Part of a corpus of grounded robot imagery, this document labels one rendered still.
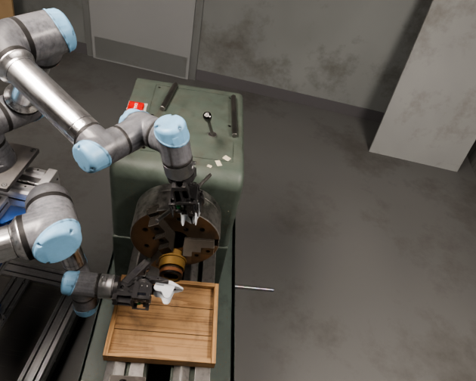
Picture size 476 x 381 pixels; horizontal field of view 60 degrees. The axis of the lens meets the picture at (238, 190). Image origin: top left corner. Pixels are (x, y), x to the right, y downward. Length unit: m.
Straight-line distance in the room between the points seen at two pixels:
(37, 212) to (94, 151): 0.26
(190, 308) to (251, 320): 1.07
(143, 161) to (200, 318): 0.59
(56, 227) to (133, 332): 0.57
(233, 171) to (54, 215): 0.66
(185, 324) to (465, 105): 3.28
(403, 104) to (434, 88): 0.27
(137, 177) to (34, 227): 0.50
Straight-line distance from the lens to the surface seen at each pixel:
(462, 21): 3.90
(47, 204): 1.12
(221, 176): 1.47
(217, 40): 4.21
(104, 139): 0.95
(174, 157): 0.96
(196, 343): 1.49
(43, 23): 1.22
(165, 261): 1.37
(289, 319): 2.64
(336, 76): 4.29
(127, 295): 1.33
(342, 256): 3.06
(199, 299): 1.56
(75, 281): 1.34
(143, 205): 1.42
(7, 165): 1.62
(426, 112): 4.06
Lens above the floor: 2.24
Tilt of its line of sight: 44 degrees down
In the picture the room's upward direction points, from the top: 14 degrees clockwise
